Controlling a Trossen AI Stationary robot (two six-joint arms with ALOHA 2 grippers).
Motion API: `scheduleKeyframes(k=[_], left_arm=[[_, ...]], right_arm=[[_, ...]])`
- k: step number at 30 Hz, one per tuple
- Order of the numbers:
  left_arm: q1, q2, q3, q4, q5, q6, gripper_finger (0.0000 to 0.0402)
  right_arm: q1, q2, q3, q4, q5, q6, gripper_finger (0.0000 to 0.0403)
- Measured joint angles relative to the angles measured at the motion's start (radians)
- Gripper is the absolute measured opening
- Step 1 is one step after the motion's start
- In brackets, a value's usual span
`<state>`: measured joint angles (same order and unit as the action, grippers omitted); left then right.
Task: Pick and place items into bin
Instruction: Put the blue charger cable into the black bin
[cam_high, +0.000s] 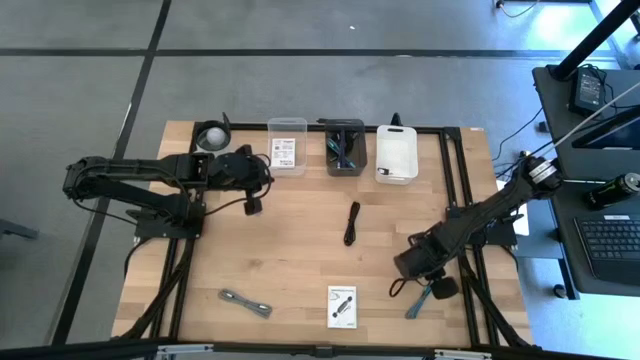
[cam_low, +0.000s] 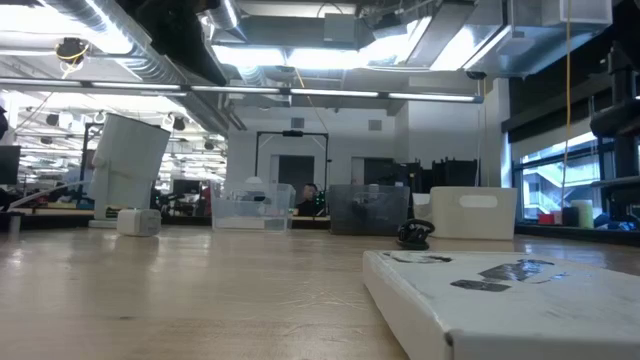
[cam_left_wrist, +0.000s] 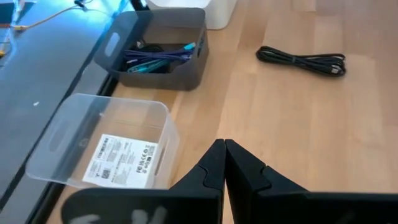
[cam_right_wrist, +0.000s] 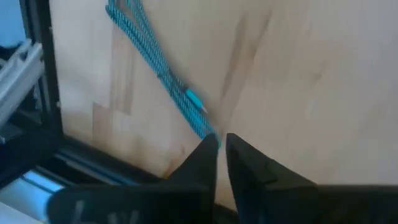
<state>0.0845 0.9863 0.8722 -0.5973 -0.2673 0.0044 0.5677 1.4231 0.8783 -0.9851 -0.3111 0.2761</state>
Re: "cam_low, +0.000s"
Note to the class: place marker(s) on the white charger adapter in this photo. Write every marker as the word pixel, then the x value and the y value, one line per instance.
pixel 139 223

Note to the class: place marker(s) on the large white product box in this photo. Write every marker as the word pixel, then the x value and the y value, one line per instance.
pixel 525 310

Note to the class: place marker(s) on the grey translucent plastic bin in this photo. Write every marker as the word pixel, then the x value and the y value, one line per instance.
pixel 367 210

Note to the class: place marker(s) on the clear plastic bin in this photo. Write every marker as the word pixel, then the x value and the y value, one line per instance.
pixel 250 205

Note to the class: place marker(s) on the white plastic bin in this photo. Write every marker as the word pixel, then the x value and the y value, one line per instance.
pixel 470 215

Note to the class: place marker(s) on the person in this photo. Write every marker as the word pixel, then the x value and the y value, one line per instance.
pixel 307 200

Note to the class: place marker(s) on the white cylindrical container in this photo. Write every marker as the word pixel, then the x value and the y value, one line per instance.
pixel 127 160

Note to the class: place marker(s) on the long ceiling light bar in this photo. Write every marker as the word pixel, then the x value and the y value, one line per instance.
pixel 140 86

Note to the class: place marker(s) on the yellow-green cylinder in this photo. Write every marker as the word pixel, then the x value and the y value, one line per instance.
pixel 584 214

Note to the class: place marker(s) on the black monitor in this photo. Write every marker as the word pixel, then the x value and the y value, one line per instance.
pixel 9 165

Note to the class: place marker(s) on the black frame stand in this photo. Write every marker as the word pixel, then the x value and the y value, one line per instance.
pixel 292 133

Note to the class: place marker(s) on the silver ventilation duct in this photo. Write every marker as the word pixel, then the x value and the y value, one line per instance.
pixel 202 110

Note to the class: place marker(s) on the black aluminium table frame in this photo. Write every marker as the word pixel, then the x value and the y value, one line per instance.
pixel 627 160

